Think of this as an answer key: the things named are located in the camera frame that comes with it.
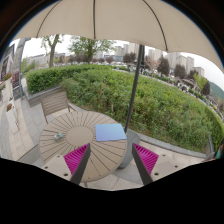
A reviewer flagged beige patio umbrella canopy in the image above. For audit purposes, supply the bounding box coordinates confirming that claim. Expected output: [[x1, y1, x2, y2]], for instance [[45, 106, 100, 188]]
[[15, 0, 224, 72]]

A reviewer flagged blue mouse pad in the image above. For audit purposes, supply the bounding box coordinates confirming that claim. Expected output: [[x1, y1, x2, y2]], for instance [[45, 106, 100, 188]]
[[95, 124, 126, 142]]

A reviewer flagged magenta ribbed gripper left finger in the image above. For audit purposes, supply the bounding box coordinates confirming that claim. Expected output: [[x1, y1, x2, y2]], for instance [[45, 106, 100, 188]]
[[42, 143, 92, 186]]

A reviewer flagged grey umbrella base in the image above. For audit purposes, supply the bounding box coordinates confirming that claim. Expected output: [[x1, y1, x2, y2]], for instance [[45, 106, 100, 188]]
[[119, 130, 140, 169]]

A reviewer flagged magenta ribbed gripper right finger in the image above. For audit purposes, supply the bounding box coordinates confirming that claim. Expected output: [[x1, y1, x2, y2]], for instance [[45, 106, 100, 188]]
[[131, 142, 184, 186]]

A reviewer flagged green hedge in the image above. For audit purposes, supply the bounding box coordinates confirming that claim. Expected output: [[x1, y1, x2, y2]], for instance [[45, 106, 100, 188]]
[[25, 65, 224, 152]]

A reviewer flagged round slatted patio table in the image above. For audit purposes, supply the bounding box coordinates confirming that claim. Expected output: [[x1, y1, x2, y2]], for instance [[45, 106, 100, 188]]
[[39, 111, 127, 183]]

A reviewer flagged brown slatted patio chair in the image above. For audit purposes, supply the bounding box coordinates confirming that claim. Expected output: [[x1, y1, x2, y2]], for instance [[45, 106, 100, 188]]
[[40, 91, 75, 117]]

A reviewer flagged white planter with flowers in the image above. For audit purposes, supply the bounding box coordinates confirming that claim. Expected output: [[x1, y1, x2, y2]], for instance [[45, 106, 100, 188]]
[[6, 103, 19, 134]]

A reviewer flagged dark umbrella pole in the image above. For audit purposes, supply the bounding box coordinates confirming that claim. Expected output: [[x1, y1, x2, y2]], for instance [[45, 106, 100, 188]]
[[124, 44, 145, 133]]

